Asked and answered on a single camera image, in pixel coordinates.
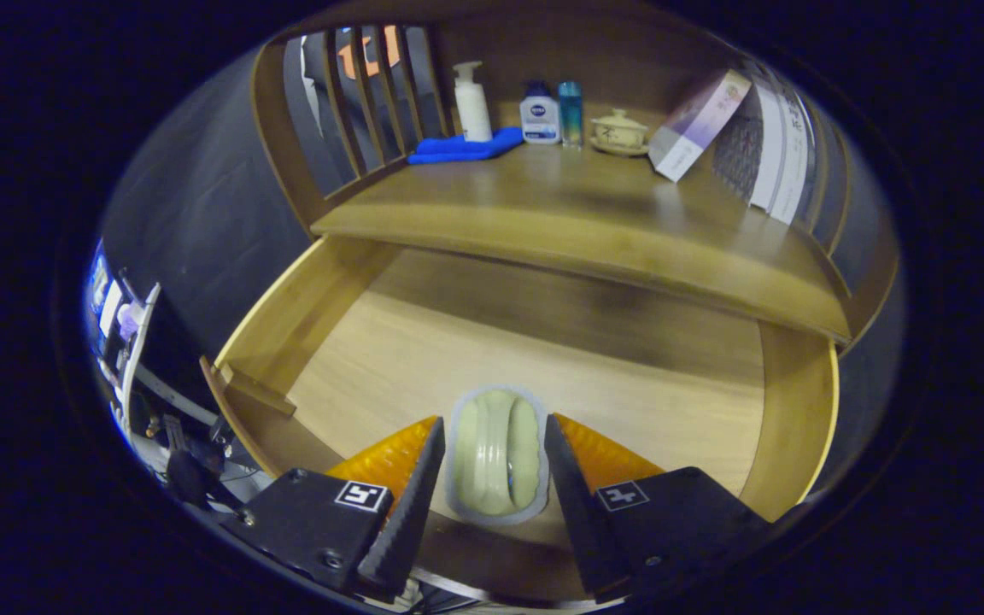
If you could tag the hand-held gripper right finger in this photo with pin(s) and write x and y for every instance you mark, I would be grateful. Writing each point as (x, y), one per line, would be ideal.
(582, 512)

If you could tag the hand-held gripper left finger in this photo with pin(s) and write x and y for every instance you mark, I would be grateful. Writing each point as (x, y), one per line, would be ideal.
(407, 512)

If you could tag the green scrub brush grey sponge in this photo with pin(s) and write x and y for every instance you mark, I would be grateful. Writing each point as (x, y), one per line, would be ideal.
(496, 453)

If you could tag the wooden drawer with knob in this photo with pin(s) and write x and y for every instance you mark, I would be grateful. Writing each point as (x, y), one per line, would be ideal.
(543, 367)

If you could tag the wooden countertop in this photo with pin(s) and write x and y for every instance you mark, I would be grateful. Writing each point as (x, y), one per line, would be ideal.
(543, 196)

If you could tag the brown wooden cabinet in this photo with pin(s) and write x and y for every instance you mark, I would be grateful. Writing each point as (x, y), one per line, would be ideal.
(283, 145)

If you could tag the white equipment stand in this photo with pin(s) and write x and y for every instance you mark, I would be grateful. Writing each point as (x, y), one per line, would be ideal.
(140, 359)

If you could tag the blue folded cloth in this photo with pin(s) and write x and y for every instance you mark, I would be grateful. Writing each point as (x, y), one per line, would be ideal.
(458, 149)

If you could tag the lit computer monitor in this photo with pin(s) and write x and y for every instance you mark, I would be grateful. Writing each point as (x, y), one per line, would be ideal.
(99, 290)

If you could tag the beige lidded tea cup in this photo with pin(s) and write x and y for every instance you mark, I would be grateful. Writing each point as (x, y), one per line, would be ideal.
(620, 132)

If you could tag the white lotion bottle blue cap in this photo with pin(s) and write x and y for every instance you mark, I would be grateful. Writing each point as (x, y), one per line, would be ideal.
(540, 120)

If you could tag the slim teal bottle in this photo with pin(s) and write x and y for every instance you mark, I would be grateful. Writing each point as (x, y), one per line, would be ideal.
(571, 115)

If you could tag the purple and white box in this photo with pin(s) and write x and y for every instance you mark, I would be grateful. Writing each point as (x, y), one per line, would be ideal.
(697, 124)

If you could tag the plain white book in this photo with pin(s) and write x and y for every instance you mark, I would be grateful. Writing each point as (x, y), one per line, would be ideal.
(767, 149)

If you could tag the white pump bottle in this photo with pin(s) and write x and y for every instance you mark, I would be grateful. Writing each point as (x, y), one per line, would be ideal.
(473, 107)

